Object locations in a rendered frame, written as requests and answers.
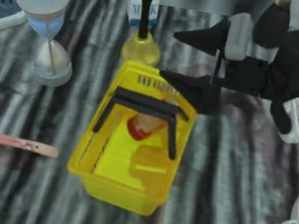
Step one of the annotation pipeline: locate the yellow bell with black handle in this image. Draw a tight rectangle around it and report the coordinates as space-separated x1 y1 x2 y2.
119 0 169 69

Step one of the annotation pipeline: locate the hourglass with blue sand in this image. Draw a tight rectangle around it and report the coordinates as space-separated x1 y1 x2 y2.
2 0 86 91

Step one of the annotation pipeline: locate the yellow basket with black handle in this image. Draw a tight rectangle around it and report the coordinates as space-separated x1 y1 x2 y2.
61 52 206 223

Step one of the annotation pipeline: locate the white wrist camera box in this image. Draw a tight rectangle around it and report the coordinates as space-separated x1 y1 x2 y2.
223 11 255 63

